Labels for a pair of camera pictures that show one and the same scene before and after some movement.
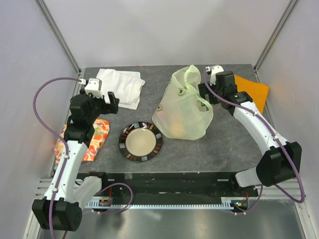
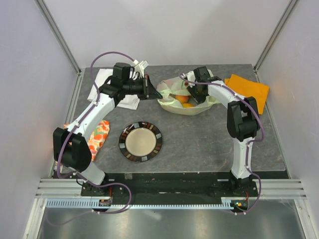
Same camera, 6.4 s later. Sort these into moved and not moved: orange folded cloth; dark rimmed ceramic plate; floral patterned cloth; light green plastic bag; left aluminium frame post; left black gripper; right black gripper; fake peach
Moved: fake peach; light green plastic bag; right black gripper; left black gripper
Not moved: floral patterned cloth; orange folded cloth; left aluminium frame post; dark rimmed ceramic plate
